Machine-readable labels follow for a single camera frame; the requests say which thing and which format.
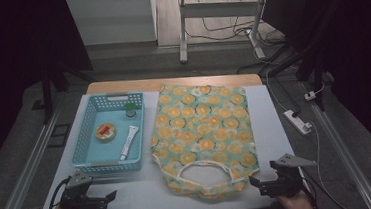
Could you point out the orange patterned cloth bag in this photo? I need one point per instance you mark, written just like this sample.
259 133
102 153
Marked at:
202 130

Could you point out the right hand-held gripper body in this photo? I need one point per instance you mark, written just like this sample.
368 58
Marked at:
289 180

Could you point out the aluminium rail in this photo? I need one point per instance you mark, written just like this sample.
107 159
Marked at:
22 184
345 158

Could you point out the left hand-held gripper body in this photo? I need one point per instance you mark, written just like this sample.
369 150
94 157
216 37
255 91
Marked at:
78 196

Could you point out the blue plastic basket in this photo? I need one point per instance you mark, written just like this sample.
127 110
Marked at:
110 152

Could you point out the person's right hand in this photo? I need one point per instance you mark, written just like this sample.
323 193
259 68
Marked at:
295 206

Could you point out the white power strip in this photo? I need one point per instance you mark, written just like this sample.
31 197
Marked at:
300 127

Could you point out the small green-capped bottle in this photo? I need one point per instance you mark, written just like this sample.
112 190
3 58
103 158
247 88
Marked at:
130 111

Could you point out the dark curtain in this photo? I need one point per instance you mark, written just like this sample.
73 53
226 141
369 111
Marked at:
3 65
363 53

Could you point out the round gold tin red label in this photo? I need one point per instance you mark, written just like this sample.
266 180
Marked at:
105 132

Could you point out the white table mat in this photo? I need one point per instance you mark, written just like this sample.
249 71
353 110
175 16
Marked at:
268 138

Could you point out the small white adaptor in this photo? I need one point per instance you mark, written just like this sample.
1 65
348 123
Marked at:
310 95

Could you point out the black metal stand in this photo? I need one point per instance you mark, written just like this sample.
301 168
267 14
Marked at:
47 95
320 84

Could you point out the white ointment tube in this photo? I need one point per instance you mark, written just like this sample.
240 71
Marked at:
130 139

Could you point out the black floor plate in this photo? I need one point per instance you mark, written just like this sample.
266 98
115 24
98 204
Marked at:
59 136

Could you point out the white cabinet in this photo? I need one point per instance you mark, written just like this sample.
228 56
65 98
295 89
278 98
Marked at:
110 20

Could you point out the white-legged desk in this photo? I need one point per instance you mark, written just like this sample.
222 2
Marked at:
219 9

